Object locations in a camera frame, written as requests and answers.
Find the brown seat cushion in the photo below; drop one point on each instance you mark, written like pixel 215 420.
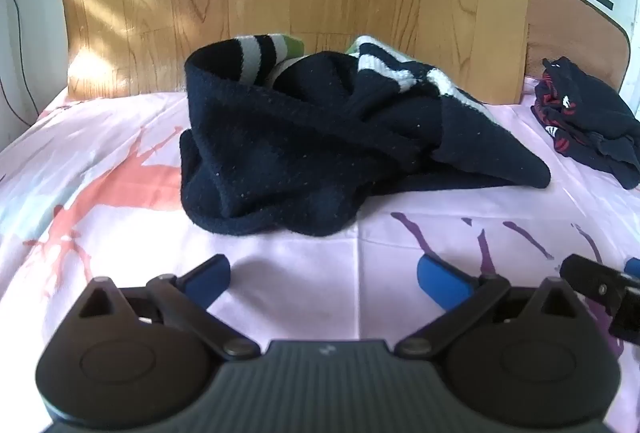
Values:
pixel 565 33

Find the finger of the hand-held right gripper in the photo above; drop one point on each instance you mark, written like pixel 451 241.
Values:
pixel 590 280
pixel 633 265

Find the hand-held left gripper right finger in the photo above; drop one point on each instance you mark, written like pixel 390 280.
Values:
pixel 440 280

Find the folded navy red clothes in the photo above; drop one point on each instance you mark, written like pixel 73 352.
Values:
pixel 590 113

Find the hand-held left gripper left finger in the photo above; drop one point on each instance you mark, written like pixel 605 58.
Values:
pixel 207 280

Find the pink printed bedsheet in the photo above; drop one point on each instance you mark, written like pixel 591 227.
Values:
pixel 125 213

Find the navy green white knit sweater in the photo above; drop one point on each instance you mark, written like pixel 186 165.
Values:
pixel 310 148

